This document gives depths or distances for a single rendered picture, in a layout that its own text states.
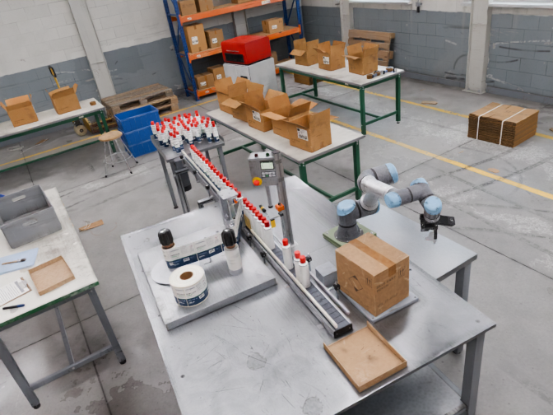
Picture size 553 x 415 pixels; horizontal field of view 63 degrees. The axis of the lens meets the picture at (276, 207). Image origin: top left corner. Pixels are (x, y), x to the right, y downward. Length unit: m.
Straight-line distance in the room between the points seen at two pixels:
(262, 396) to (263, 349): 0.27
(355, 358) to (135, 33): 8.64
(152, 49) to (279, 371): 8.59
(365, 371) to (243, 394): 0.56
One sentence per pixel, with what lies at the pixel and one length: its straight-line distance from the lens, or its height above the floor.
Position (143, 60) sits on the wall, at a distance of 10.12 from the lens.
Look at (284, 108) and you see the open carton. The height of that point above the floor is 1.01.
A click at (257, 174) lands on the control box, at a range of 2.76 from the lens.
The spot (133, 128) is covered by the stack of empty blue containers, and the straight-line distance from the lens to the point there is 7.30.
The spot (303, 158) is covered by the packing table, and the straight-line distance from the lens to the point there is 4.31.
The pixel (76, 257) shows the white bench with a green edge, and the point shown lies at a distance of 3.63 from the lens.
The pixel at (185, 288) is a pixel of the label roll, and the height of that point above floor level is 1.01.
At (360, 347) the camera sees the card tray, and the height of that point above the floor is 0.83.
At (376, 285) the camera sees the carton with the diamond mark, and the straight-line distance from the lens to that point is 2.30.
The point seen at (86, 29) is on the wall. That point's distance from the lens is 9.79.
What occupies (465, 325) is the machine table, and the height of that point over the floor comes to 0.83.
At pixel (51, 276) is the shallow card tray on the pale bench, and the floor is 0.80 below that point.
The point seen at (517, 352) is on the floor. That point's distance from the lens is 3.55.
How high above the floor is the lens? 2.56
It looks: 30 degrees down
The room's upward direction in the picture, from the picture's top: 9 degrees counter-clockwise
